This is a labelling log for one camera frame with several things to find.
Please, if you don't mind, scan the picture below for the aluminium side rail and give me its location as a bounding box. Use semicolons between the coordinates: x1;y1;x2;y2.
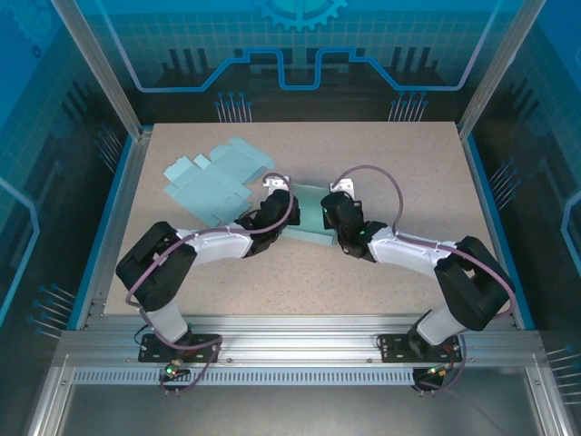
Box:
74;129;153;331

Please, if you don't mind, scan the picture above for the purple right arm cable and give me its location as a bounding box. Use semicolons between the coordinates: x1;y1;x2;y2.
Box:
335;163;517;397

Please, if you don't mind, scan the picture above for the blue table edge strip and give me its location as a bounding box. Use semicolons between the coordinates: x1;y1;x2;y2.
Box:
462;135;536;330

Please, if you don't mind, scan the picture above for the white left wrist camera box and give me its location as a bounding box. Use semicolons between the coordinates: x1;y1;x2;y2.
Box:
261;174;291;193

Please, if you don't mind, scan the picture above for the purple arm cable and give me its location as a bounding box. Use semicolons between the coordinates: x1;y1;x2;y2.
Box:
335;163;517;397
124;172;299;397

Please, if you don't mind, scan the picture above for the aluminium frame post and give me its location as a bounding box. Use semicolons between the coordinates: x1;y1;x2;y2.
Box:
50;0;153;143
456;0;548;142

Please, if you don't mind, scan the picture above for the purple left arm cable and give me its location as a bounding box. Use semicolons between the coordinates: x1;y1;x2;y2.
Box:
124;172;299;397

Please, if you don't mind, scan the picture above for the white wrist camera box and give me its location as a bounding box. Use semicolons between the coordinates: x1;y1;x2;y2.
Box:
329;177;355;197
261;174;291;193

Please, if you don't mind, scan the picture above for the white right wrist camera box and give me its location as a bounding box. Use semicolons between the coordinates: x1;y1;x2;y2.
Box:
329;177;355;197

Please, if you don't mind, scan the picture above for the small LED cable connector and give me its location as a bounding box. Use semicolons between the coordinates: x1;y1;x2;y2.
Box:
424;362;457;381
163;357;191;381

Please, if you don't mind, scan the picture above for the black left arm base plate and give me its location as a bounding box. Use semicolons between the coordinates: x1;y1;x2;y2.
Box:
138;332;223;364

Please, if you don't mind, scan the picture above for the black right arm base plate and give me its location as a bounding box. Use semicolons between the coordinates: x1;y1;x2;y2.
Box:
378;332;464;364

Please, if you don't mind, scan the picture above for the light blue paper box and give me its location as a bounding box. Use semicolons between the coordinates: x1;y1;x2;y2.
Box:
163;138;276;228
280;180;338;248

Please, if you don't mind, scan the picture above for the slotted grey cable duct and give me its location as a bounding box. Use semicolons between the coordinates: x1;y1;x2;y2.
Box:
71;369;418;387

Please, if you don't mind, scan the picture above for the aluminium mounting rail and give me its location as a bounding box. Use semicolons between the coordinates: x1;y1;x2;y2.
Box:
50;314;546;367

